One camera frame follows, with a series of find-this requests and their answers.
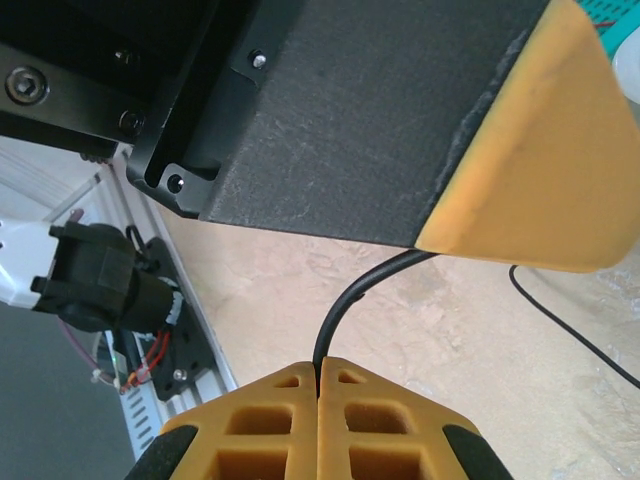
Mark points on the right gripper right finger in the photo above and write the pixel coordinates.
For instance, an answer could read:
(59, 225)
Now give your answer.
(425, 425)

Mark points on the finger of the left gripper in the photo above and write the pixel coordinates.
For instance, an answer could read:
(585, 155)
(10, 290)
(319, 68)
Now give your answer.
(375, 125)

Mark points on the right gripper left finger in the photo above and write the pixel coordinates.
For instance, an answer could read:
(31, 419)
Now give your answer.
(210, 425)

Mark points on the aluminium rail carrying arm bases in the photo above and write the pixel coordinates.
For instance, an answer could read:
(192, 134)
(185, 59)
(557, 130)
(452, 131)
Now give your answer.
(150, 210)

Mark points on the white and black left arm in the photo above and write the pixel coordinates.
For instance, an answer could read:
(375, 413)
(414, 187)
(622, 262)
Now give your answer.
(95, 280)

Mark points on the teal plastic basket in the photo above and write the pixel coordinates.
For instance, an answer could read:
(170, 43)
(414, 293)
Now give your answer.
(625, 12)

